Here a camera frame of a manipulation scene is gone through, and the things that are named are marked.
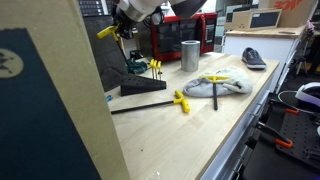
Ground orange handled clamp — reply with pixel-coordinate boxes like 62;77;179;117
256;122;293;149

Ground white headset device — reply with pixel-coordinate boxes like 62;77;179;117
277;81;320;108

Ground red black microwave oven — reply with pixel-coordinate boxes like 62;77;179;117
150;12;217;61

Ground teal cable bundle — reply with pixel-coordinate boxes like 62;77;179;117
125;58;149;75

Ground grey canvas sneaker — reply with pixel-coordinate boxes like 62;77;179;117
242;47;266;69

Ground small yellow T-handle keys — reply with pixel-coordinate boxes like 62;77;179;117
150;59;162;80

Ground dark grey foam panel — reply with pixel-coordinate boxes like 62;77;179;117
83;16;128;91

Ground long yellow T-handle hex key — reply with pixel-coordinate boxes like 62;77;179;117
111;90;191;115

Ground light grey crumpled cloth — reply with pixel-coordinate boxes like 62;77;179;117
183;66;253;98

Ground cardboard box on counter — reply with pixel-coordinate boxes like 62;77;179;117
224;0;318;31

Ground yellow T-handle key on cloth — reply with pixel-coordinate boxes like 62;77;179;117
200;75;229;110

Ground black wedge tool stand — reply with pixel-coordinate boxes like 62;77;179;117
120;74;166;96

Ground grey metal cylinder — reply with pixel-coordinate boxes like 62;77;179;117
181;40;200;72

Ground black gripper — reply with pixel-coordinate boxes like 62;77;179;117
112;6;136;39

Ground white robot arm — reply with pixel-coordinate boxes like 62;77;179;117
113;0;207;39

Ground brown cardboard box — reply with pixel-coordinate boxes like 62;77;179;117
0;0;130;180

